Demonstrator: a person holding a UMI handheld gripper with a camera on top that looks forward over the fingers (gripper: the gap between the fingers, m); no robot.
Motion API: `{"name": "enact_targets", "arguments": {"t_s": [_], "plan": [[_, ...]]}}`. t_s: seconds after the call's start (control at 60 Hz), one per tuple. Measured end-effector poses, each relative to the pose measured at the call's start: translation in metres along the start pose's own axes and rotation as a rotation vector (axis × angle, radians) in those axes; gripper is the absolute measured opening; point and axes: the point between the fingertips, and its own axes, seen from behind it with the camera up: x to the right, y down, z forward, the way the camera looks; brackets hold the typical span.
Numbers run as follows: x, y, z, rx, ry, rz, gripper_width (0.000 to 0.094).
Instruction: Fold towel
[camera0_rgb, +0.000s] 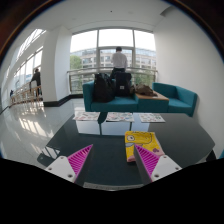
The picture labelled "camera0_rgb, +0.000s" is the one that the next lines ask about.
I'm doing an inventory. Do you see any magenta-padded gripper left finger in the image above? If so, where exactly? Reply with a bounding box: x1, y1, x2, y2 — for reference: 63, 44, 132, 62
44, 143, 95, 186

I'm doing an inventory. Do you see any metal window railing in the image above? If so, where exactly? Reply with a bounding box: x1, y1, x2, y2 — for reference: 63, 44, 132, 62
67, 67, 158, 94

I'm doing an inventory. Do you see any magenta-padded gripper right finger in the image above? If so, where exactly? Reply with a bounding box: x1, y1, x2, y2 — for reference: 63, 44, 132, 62
133, 143, 183, 186

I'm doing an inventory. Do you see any large black backpack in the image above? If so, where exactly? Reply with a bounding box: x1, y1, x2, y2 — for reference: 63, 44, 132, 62
92, 73, 116, 103

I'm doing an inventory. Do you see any brown jacket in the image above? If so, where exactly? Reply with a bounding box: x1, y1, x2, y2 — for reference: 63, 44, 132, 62
130, 83, 158, 98

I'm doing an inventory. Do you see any teal corner sofa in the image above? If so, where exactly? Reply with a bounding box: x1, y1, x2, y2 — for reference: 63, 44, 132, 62
82, 80, 198, 118

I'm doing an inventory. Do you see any orange yellow pink cartoon towel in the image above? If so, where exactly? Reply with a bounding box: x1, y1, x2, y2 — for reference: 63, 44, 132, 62
124, 130, 166, 163

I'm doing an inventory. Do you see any wooden sofa side table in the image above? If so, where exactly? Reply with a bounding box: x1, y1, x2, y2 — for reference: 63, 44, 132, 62
134, 90, 170, 102

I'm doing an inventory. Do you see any black backpack with label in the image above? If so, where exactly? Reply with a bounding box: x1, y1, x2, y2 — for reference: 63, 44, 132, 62
114, 71, 133, 98

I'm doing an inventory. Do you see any person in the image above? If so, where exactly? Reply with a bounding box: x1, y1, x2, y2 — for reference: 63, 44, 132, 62
29, 68, 42, 98
110, 46, 129, 74

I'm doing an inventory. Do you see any wooden balustrade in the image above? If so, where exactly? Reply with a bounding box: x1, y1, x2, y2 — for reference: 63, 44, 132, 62
9, 84, 44, 106

